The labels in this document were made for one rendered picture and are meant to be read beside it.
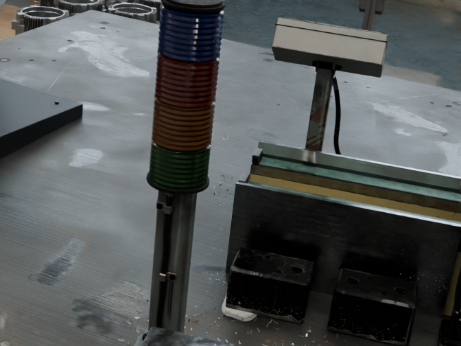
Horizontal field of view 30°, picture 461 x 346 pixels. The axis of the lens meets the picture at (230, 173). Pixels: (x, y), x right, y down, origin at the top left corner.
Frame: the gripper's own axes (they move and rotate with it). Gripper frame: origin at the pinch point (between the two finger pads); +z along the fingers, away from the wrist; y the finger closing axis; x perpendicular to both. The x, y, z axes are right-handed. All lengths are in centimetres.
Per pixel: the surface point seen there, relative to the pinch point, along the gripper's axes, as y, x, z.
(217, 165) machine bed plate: -21.3, 15.4, 25.7
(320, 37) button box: -6.4, -3.5, 6.3
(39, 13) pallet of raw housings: -130, 169, -40
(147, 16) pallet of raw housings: -91, 181, -49
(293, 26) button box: -10.8, -3.5, 5.3
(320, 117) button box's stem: -4.8, 4.2, 16.8
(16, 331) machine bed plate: -31, -32, 56
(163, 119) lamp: -15, -50, 31
